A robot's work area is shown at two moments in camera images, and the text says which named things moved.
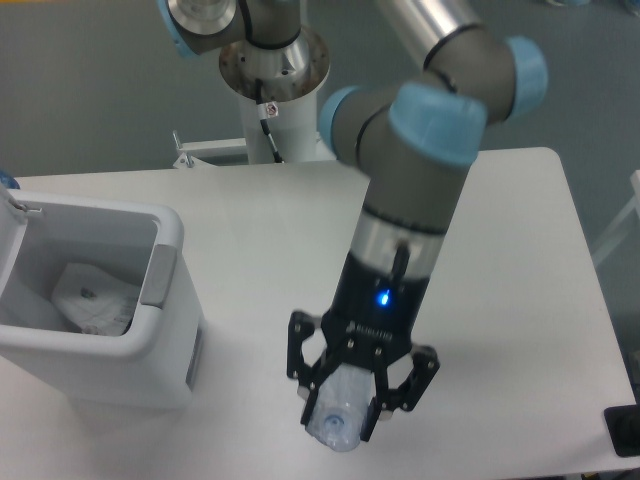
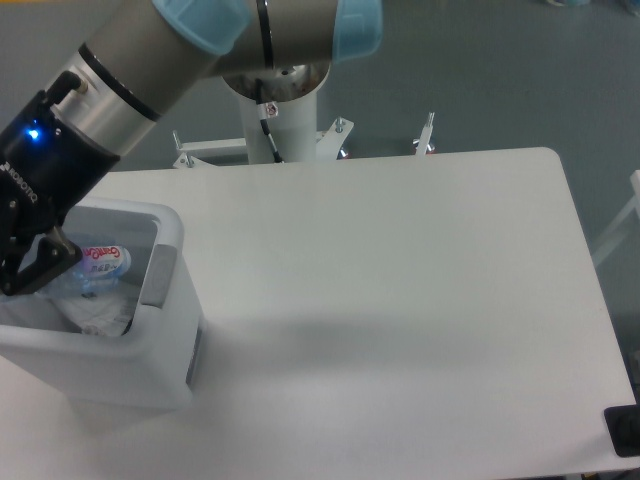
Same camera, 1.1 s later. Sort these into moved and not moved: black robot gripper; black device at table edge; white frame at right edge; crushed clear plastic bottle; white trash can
Moved: black robot gripper; crushed clear plastic bottle
Not moved: white trash can; black device at table edge; white frame at right edge
